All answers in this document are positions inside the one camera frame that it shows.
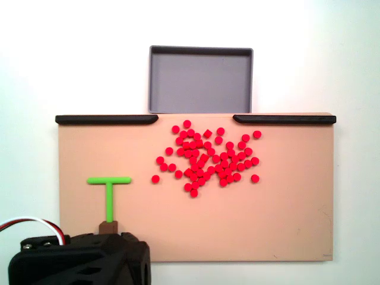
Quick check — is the peach rectangular board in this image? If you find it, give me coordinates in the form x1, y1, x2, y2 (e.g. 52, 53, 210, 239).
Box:
55, 112, 337, 264

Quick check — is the green T-tool with brown handle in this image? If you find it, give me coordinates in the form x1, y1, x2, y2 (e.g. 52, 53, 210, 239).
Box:
87, 176, 132, 235

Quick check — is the grey rectangular tray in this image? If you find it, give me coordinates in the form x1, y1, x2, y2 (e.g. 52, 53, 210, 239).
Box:
148, 45, 255, 114

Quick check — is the black edge rail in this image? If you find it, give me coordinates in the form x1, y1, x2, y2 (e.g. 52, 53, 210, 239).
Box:
233, 114, 337, 125
55, 115, 159, 125

